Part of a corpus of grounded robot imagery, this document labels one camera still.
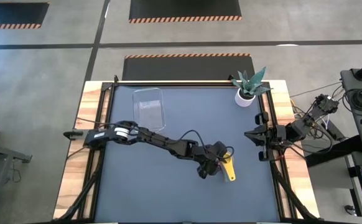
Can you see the potted plant in white pot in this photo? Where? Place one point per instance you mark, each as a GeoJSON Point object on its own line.
{"type": "Point", "coordinates": [244, 99]}

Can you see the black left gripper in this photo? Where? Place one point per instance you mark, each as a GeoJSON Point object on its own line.
{"type": "Point", "coordinates": [212, 158]}

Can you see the black cart foot beam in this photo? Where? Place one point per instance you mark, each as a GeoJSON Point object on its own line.
{"type": "Point", "coordinates": [333, 153]}

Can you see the small black caster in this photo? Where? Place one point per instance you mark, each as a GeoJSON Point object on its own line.
{"type": "Point", "coordinates": [349, 210]}

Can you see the grey-blue table mat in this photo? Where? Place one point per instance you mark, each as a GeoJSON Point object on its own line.
{"type": "Point", "coordinates": [156, 193]}

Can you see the black table frame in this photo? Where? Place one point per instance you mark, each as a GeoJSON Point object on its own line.
{"type": "Point", "coordinates": [113, 99]}

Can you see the grey equipment cart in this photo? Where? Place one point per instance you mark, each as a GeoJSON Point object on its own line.
{"type": "Point", "coordinates": [349, 81]}

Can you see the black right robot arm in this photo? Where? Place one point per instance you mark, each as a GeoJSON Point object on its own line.
{"type": "Point", "coordinates": [296, 132]}

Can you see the black power strip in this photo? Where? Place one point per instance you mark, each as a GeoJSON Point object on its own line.
{"type": "Point", "coordinates": [335, 132]}

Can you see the black striped-edge floor mat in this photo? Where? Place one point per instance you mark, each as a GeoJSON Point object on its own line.
{"type": "Point", "coordinates": [13, 14]}
{"type": "Point", "coordinates": [184, 68]}
{"type": "Point", "coordinates": [184, 9]}

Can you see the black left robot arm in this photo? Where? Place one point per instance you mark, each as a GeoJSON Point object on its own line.
{"type": "Point", "coordinates": [156, 143]}

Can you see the yellow measuring cup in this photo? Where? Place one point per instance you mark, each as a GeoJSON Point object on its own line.
{"type": "Point", "coordinates": [230, 169]}

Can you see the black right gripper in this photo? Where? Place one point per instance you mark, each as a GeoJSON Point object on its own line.
{"type": "Point", "coordinates": [269, 135]}

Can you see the clear plastic basket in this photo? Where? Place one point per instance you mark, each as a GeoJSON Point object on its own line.
{"type": "Point", "coordinates": [150, 105]}

